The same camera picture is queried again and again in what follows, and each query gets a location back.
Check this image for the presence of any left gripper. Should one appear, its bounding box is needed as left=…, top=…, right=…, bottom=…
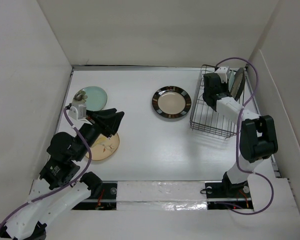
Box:
left=74, top=107, right=125, bottom=160

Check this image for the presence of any grey rim cream plate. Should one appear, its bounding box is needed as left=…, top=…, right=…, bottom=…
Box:
left=230, top=68, right=246, bottom=101

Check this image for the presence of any teal rectangular divided plate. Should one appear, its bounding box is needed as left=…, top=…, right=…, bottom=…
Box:
left=227, top=70, right=235, bottom=96

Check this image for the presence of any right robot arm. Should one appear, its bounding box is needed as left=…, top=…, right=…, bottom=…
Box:
left=202, top=73, right=278, bottom=198

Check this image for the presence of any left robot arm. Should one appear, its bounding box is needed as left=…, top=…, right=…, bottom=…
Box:
left=0, top=105, right=125, bottom=240

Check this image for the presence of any teal round flower plate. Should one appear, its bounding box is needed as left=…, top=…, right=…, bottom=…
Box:
left=72, top=86, right=108, bottom=111

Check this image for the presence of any tan round bird plate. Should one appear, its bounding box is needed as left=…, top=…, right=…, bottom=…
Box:
left=90, top=133, right=120, bottom=161

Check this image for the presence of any striped rim round plate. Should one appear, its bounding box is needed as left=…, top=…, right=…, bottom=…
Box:
left=151, top=85, right=192, bottom=120

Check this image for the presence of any foil tape strip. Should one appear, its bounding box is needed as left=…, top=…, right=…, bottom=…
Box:
left=116, top=181, right=208, bottom=212

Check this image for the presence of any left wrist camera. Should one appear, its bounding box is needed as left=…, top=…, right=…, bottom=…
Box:
left=67, top=102, right=92, bottom=124

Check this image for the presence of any wire dish rack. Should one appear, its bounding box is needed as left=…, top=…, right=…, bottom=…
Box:
left=189, top=65, right=245, bottom=138

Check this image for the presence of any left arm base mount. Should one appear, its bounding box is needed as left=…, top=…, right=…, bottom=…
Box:
left=72, top=181, right=118, bottom=211

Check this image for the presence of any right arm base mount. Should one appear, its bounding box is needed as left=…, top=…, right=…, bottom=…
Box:
left=200, top=181, right=254, bottom=210

